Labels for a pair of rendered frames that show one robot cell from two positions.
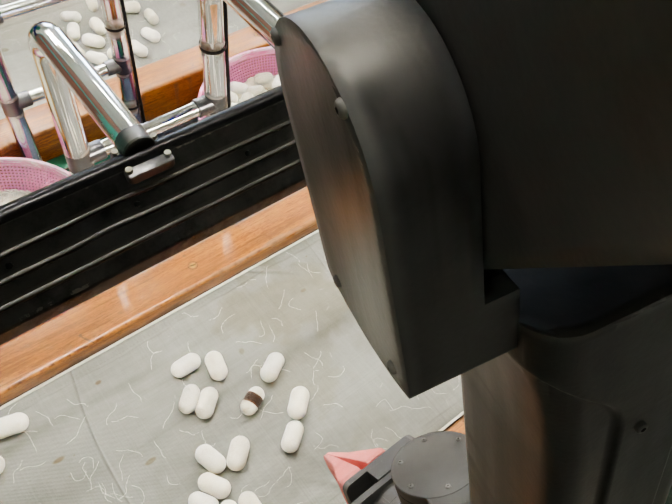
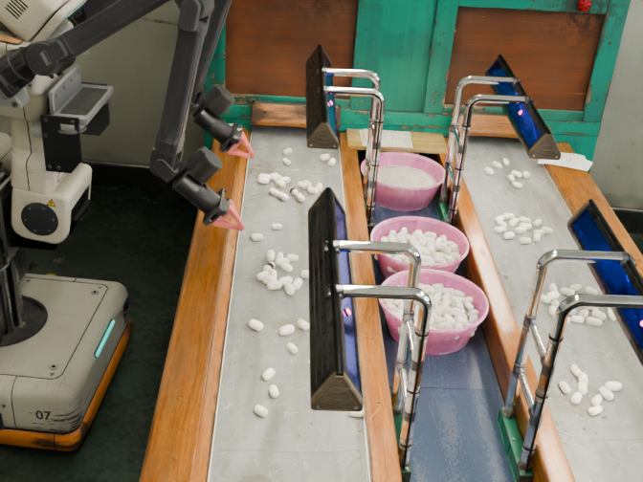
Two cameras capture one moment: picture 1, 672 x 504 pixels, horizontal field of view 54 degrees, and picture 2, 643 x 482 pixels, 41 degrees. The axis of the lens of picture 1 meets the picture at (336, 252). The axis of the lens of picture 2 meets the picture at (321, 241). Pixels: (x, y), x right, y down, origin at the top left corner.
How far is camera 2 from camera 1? 2.53 m
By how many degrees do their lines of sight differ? 86
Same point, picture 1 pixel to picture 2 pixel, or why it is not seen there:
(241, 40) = (480, 248)
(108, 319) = (348, 177)
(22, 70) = (505, 206)
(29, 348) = (352, 165)
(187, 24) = (515, 251)
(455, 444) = (227, 97)
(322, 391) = (281, 205)
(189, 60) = (474, 230)
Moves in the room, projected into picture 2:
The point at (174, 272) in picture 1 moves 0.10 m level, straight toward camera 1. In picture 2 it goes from (355, 191) to (323, 184)
